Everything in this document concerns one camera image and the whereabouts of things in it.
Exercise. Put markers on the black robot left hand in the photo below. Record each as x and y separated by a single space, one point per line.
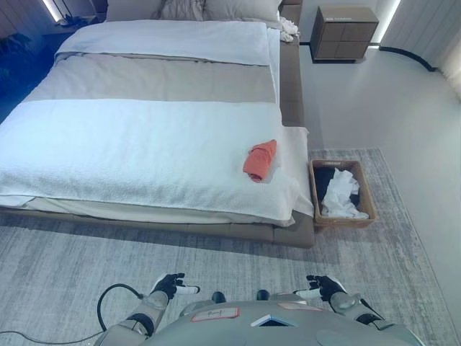
166 284

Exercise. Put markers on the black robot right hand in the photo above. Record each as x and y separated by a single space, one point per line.
329 285

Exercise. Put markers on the orange cloth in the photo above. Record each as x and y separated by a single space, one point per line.
260 160

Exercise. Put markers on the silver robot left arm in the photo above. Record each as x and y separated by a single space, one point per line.
144 313

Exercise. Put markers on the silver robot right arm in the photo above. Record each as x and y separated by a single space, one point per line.
345 302

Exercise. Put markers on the woven brown laundry basket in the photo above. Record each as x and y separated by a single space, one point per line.
367 191

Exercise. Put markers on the silver robot left leg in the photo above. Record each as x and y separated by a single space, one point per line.
218 297

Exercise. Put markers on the silver robot leg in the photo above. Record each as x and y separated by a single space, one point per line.
262 294
218 297

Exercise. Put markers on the silver robot right leg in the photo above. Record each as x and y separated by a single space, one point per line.
262 294

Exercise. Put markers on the silver robot torso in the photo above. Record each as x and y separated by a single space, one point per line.
230 328

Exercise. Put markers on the grey woven rug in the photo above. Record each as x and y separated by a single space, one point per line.
252 274

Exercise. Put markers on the white crumpled garment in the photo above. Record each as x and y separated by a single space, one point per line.
342 194

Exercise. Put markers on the black garment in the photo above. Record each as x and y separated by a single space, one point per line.
322 184

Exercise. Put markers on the white terry blanket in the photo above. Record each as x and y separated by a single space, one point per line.
137 151

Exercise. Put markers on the beige duvet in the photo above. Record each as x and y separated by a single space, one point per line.
151 77

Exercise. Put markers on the white fitted mattress sheet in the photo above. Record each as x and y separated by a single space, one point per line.
274 61

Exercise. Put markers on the black curved baseboard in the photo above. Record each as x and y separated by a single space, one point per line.
410 56

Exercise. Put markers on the white folded duvet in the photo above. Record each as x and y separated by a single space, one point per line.
162 39

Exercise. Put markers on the brown wooden nightstand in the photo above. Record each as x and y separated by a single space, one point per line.
342 34

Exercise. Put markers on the white crumpled cloth pile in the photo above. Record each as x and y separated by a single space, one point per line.
289 29

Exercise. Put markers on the vertical led light strip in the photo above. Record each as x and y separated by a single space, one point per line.
388 19
50 9

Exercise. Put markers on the branch print pillow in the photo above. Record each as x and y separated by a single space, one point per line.
180 9

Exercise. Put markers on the plain beige pillow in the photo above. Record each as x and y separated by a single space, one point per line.
129 9
245 9

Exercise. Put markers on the brown upholstered bed frame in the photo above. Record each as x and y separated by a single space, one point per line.
290 83

